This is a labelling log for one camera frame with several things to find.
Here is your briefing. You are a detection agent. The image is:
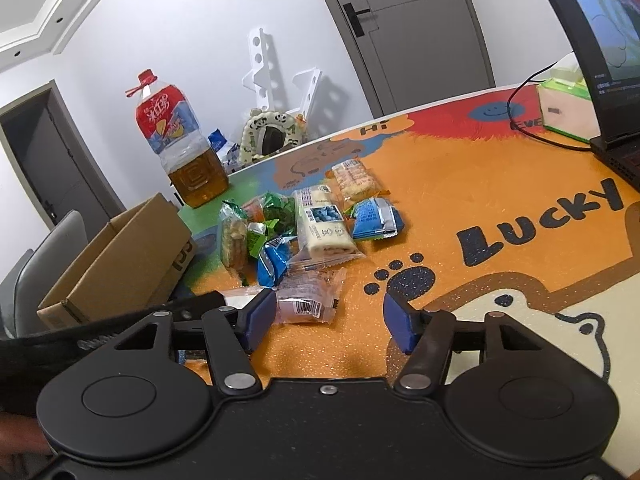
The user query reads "black door handle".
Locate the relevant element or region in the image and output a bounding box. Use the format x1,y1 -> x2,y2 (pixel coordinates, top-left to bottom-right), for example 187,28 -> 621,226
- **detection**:
343,2 -> 372,38

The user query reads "orange clear snack packet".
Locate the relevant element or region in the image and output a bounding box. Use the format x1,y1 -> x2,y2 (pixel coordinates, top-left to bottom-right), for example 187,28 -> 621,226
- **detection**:
325,159 -> 393,202

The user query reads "grey chair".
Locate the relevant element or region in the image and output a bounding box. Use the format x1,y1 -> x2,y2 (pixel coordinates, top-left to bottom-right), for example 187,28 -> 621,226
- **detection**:
0,210 -> 89,338

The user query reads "large cooking oil bottle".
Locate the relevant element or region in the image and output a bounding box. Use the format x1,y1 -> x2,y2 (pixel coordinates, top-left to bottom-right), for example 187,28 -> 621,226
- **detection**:
125,70 -> 231,209

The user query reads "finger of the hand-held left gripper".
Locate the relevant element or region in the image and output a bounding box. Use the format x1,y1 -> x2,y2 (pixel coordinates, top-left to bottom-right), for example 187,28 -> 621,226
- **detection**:
165,292 -> 228,321

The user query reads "blue silver snack packet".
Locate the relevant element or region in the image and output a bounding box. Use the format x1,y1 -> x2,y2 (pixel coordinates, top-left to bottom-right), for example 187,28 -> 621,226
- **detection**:
347,197 -> 405,242

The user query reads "black cable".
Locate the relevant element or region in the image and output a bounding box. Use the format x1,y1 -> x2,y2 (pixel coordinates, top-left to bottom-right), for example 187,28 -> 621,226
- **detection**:
507,57 -> 594,151

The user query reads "blue white plastic bag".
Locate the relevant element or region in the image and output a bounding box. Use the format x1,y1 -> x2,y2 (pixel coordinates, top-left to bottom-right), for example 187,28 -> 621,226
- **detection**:
207,129 -> 242,173

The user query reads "colourful cartoon table mat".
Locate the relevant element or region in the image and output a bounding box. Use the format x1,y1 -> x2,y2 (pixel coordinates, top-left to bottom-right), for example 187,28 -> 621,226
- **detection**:
172,82 -> 640,476

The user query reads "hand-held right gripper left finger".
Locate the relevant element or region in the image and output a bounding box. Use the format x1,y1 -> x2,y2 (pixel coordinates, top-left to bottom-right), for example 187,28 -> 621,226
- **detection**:
112,287 -> 278,395

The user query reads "blue white snack packet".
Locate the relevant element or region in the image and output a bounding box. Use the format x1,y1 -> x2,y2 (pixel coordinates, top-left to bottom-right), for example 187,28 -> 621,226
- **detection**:
256,240 -> 297,288

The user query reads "brown cardboard box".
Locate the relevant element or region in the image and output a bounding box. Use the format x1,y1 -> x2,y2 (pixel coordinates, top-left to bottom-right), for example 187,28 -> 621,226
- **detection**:
36,192 -> 198,333

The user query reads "white perforated rack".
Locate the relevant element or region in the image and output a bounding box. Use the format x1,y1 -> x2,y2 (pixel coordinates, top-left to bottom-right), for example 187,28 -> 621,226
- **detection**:
241,27 -> 323,126

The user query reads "white bread packet blue label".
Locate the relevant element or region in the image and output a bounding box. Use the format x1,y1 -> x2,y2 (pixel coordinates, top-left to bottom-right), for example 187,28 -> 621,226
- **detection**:
290,185 -> 368,267

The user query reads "person's left hand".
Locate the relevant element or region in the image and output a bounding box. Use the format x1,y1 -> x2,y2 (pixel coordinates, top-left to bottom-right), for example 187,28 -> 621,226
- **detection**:
0,410 -> 53,456

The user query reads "clear pink snack packet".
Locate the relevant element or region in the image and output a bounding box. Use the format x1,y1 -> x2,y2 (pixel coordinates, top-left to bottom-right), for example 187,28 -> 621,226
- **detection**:
220,267 -> 348,327

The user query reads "black laptop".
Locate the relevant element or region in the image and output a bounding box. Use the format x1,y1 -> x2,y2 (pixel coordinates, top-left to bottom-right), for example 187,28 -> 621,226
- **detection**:
525,0 -> 640,186

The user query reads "dark grey door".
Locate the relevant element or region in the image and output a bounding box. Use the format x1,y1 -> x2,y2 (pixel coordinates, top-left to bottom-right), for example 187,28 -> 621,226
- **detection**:
0,82 -> 126,233

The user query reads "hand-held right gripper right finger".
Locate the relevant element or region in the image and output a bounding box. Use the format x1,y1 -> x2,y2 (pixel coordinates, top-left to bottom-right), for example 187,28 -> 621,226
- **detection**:
382,291 -> 546,397

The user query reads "panda print cushion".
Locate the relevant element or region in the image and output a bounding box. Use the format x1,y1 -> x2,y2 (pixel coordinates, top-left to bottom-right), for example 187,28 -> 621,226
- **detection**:
237,108 -> 308,166

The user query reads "clear peanut snack packet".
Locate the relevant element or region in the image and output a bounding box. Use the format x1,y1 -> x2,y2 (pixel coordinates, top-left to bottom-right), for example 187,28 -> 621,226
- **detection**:
218,200 -> 251,274

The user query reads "green white tissue box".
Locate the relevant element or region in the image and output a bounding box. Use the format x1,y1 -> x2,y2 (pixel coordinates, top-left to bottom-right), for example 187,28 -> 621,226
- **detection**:
536,52 -> 601,143

